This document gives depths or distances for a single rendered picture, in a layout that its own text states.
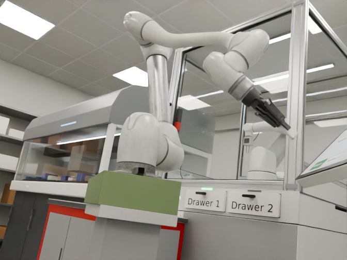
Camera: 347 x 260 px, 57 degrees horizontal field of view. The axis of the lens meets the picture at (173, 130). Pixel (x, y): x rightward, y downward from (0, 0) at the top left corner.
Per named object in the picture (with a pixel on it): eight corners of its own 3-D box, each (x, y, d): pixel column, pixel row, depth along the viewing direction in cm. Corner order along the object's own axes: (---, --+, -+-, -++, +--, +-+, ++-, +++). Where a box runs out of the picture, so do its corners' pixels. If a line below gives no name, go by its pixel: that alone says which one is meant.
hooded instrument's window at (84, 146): (96, 183, 227) (108, 123, 239) (14, 180, 355) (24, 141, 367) (201, 204, 300) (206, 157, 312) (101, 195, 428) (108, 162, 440)
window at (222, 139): (284, 181, 153) (292, 10, 178) (165, 179, 214) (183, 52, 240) (285, 181, 153) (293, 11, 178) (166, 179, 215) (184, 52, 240)
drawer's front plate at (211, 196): (223, 211, 169) (224, 191, 172) (184, 207, 190) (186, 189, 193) (224, 212, 170) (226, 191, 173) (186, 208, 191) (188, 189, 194)
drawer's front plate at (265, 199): (278, 217, 147) (279, 193, 150) (226, 212, 167) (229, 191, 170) (279, 217, 148) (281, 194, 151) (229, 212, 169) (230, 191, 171)
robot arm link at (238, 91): (241, 81, 128) (252, 91, 127) (225, 96, 126) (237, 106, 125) (247, 70, 119) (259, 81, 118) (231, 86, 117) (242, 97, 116)
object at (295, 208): (298, 224, 141) (299, 191, 145) (151, 207, 214) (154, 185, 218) (367, 237, 202) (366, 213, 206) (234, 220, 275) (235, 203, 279)
